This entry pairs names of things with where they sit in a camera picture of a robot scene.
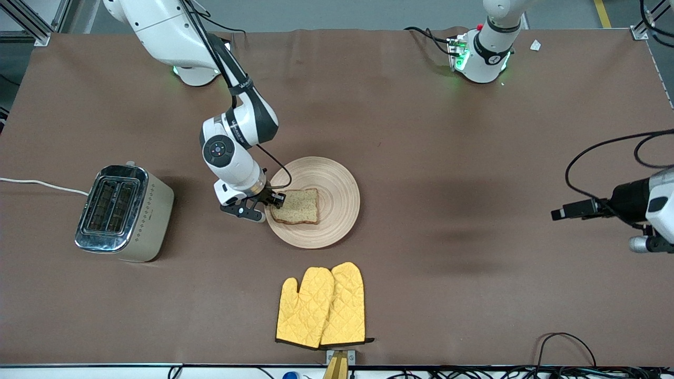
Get brown bread slice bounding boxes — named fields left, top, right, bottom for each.
left=270, top=188, right=320, bottom=225

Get round wooden plate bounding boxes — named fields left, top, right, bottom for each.
left=264, top=156, right=361, bottom=250

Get cream and chrome toaster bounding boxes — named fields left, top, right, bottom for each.
left=74, top=161, right=175, bottom=263

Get yellow quilted oven mitt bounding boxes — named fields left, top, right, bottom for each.
left=320, top=262, right=375, bottom=346
left=275, top=267, right=335, bottom=350

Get brown table cover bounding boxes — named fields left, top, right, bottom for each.
left=0, top=26, right=674, bottom=367

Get black looped cable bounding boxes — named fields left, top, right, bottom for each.
left=534, top=332, right=598, bottom=369

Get black cable bundle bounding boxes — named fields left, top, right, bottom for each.
left=390, top=366, right=674, bottom=379

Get black right arm base cable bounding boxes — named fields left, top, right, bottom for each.
left=197, top=5, right=247, bottom=35

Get black arm base cable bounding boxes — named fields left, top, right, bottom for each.
left=404, top=26, right=454, bottom=56
left=197, top=5, right=247, bottom=35

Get small metal bracket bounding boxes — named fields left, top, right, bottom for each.
left=325, top=349, right=356, bottom=366

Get black left arm base cable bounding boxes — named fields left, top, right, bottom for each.
left=404, top=26, right=454, bottom=56

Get white toaster power cord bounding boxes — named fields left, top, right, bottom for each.
left=0, top=177, right=89, bottom=196

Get aluminium frame profile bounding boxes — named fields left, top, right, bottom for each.
left=0, top=0, right=72, bottom=47

